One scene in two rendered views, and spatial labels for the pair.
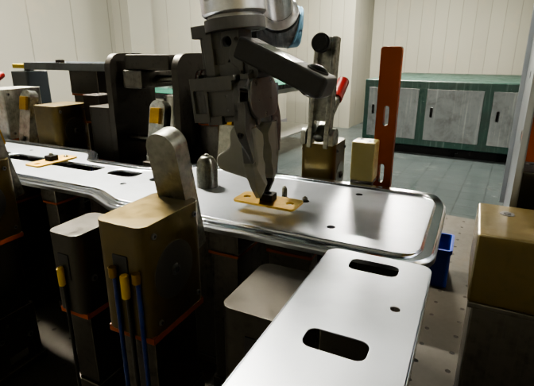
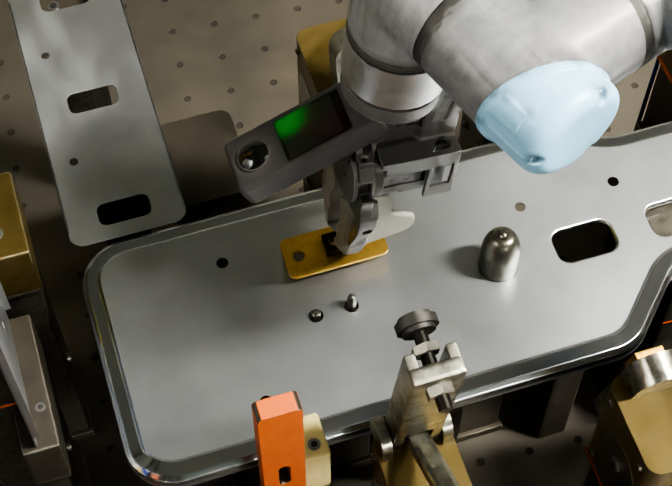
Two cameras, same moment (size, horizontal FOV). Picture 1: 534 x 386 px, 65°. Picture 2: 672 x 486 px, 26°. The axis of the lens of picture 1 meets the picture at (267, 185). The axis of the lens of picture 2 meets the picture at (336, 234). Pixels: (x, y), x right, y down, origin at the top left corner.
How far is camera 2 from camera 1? 1.33 m
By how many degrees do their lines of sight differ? 96
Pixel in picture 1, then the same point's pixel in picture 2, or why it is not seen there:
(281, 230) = (265, 214)
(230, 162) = not seen: hidden behind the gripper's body
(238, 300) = (219, 122)
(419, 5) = not seen: outside the picture
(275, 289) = (204, 156)
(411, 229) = (131, 322)
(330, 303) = (123, 134)
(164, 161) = not seen: hidden behind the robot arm
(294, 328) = (128, 93)
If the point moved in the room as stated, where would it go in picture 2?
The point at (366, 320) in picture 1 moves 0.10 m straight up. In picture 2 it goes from (86, 134) to (68, 63)
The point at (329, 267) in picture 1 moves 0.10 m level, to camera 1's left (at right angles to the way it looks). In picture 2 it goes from (162, 181) to (250, 115)
